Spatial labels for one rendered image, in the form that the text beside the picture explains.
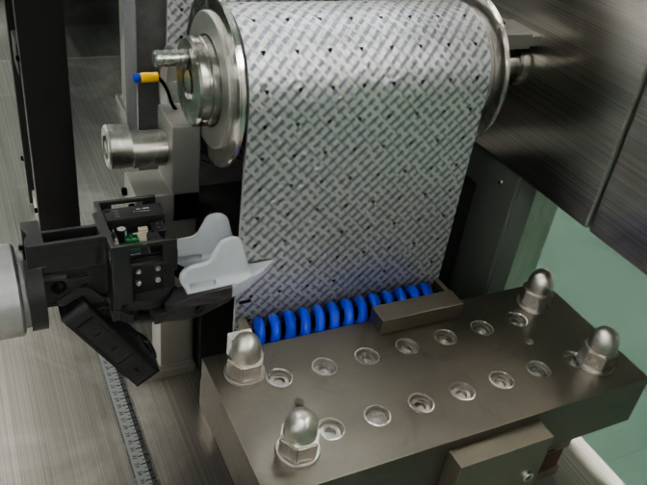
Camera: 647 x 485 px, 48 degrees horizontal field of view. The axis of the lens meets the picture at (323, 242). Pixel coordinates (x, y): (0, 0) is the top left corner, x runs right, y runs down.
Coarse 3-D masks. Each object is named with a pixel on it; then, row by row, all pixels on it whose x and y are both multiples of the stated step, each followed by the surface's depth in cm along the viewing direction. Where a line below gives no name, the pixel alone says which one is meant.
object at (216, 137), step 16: (208, 16) 58; (192, 32) 63; (208, 32) 59; (224, 48) 56; (224, 64) 56; (224, 80) 57; (224, 96) 57; (224, 112) 58; (208, 128) 63; (224, 128) 59; (208, 144) 63
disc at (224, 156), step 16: (208, 0) 58; (224, 0) 56; (192, 16) 63; (224, 16) 56; (224, 32) 56; (240, 48) 55; (240, 64) 55; (240, 80) 55; (240, 96) 55; (240, 112) 56; (240, 128) 57; (224, 144) 60; (240, 144) 58; (224, 160) 61
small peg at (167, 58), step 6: (156, 54) 58; (162, 54) 58; (168, 54) 58; (174, 54) 58; (180, 54) 58; (186, 54) 58; (156, 60) 58; (162, 60) 58; (168, 60) 58; (174, 60) 58; (180, 60) 58; (186, 60) 59; (156, 66) 58; (162, 66) 58; (168, 66) 59
